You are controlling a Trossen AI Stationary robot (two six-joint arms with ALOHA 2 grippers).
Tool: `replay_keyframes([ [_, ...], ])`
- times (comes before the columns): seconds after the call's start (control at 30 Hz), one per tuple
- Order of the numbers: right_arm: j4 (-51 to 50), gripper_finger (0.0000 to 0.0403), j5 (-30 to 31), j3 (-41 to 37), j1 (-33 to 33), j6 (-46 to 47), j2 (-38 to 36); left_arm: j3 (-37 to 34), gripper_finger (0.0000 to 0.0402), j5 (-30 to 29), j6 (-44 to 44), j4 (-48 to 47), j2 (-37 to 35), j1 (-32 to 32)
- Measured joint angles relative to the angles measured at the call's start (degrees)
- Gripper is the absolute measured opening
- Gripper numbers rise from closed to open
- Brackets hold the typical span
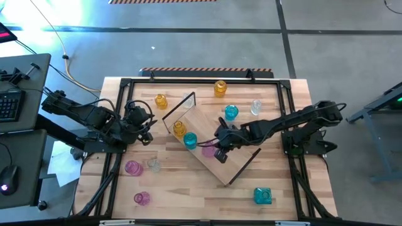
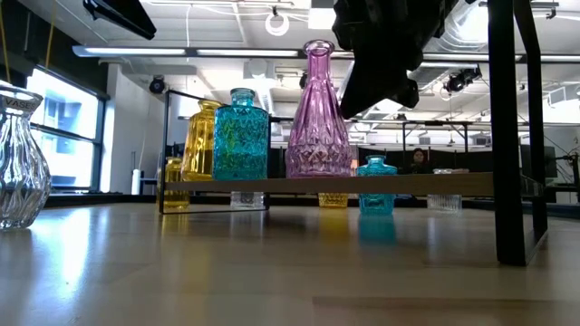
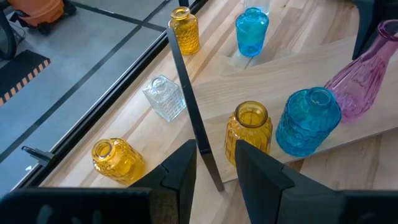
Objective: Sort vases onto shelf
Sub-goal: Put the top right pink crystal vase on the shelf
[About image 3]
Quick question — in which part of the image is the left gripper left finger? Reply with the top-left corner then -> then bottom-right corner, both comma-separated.
129,139 -> 198,224

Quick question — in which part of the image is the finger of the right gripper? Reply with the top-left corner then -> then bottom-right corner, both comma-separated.
351,0 -> 384,60

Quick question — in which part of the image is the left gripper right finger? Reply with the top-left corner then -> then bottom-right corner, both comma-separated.
234,139 -> 340,224

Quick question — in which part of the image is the tall pink glass vase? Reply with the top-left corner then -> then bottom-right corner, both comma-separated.
324,19 -> 398,122

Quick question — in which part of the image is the yellow ribbed glass vase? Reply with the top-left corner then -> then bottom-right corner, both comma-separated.
224,100 -> 274,167

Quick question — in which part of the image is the teal diamond-pattern glass vase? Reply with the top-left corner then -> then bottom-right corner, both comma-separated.
275,86 -> 343,157

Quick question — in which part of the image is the clear square diamond-cut vase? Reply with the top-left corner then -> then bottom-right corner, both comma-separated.
142,75 -> 187,123

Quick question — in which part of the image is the teal round bottle vase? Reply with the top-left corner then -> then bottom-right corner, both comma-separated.
234,7 -> 270,58

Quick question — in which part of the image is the yellow tall textured vase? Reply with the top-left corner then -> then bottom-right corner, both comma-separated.
167,6 -> 201,56

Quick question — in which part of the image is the yellow barrel glass vase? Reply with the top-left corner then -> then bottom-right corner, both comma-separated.
91,138 -> 146,187

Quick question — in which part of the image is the clear ribbed glass vase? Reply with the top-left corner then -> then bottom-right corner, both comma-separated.
243,0 -> 271,15

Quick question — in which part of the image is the black hazard-striped floor mat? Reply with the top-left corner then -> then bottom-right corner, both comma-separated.
0,49 -> 52,107

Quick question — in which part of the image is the orange shop vacuum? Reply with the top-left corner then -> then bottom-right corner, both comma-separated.
7,0 -> 77,35

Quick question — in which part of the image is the black frame clamp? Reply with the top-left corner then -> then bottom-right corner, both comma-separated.
21,145 -> 57,167

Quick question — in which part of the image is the black curved hose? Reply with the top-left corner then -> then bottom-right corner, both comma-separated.
0,9 -> 18,62

